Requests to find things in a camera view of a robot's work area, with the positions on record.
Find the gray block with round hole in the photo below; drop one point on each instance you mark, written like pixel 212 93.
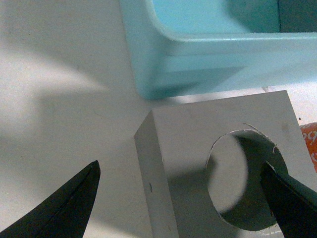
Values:
pixel 201 163

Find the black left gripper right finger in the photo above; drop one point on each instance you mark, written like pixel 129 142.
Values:
pixel 293 204

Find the orange cylinder part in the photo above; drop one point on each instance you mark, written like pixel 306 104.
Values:
pixel 309 132

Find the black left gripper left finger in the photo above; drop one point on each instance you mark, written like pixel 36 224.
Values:
pixel 65 213

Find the blue plastic box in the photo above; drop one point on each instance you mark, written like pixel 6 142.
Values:
pixel 185 47

